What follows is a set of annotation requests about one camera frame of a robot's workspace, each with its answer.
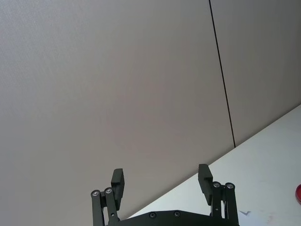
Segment white table cloth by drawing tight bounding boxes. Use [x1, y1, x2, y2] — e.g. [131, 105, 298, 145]
[120, 101, 301, 226]

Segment round red object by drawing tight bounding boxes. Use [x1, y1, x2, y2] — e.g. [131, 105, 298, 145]
[294, 184, 301, 205]

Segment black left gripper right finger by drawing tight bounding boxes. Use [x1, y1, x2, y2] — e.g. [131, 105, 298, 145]
[198, 163, 239, 226]

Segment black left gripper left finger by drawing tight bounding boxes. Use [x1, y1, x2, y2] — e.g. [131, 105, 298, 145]
[90, 168, 126, 226]

